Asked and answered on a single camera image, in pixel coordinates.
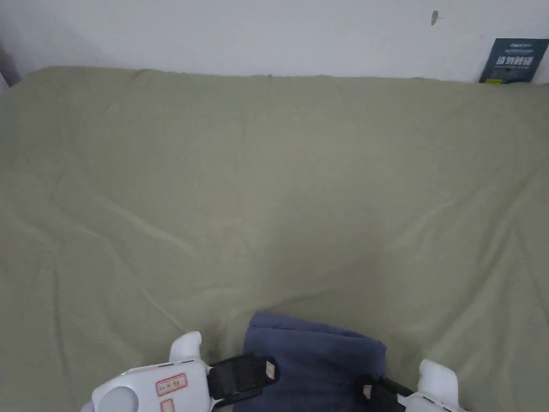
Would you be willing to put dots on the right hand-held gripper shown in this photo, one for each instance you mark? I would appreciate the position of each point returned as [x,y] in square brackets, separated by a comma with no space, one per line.
[433,395]

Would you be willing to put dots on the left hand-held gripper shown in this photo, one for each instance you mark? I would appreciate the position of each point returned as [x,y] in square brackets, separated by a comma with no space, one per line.
[171,386]

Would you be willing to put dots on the dark blue garment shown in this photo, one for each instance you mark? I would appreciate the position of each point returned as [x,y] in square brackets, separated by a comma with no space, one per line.
[317,347]

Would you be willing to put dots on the bed with pale green sheet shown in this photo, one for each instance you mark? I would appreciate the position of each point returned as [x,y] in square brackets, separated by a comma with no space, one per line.
[223,180]

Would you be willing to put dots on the dark blue sign card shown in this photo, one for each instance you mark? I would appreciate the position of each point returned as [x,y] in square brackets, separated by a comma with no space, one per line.
[512,60]

